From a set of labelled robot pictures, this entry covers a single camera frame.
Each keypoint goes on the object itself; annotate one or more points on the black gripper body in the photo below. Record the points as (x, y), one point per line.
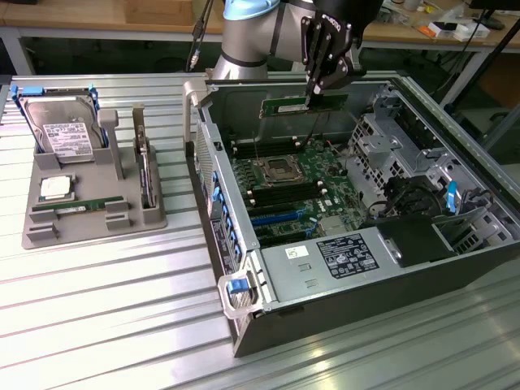
(353, 12)

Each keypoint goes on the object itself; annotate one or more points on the green RAM stick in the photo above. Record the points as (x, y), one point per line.
(81, 205)
(284, 107)

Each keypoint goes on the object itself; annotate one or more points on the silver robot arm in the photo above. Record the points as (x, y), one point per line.
(243, 44)

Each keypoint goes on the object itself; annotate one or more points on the white and orange box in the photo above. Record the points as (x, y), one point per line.
(430, 29)

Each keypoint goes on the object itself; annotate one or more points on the silver drive cage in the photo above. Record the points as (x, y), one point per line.
(378, 150)

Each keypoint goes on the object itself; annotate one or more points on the thin socket locking lever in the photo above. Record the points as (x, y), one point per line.
(257, 148)

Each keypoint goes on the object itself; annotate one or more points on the silver CPU socket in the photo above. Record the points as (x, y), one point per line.
(280, 170)

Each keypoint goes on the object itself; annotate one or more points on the white flat box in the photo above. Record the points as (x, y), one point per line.
(475, 31)

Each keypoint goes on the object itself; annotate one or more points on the black monitor stand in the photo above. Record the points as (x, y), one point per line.
(487, 12)

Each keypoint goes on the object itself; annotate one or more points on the black tripod pole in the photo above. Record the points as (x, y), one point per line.
(483, 67)

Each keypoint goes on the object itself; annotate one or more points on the black case fan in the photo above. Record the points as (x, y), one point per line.
(410, 195)

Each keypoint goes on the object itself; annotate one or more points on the long black expansion slot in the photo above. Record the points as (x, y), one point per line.
(280, 208)
(282, 237)

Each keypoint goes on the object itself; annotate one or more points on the silver chipset heat sink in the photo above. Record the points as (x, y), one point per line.
(329, 226)

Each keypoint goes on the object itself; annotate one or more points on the blue expansion slot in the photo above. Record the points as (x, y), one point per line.
(276, 218)

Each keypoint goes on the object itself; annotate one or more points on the blue bay lever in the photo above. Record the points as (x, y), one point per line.
(453, 197)

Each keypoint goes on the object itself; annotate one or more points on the black plastic shroud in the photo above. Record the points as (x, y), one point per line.
(414, 239)

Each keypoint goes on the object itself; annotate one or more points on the blue card retainer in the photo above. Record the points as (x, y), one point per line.
(227, 219)

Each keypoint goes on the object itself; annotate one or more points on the silver disk bay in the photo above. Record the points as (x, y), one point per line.
(467, 239)

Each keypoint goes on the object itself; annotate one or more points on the green graphics card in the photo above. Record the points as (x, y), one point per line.
(144, 174)

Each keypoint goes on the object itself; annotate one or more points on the grey power supply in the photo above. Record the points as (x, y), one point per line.
(292, 280)

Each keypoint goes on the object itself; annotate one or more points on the wooden workbench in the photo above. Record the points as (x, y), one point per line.
(81, 16)

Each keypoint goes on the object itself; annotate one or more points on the blue case release latch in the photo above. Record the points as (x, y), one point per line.
(236, 285)

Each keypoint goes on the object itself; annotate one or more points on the black open PC case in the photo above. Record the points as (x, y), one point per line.
(365, 317)

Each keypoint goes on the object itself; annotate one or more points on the hard disk in blue caddy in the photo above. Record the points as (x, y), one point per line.
(61, 118)

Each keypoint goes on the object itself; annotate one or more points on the grey parts rack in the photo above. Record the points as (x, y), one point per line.
(93, 191)

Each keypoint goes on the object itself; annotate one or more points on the silver CPU chip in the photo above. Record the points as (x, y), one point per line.
(55, 187)

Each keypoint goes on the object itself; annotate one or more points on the aluminium frame rail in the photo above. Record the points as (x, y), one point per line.
(459, 124)

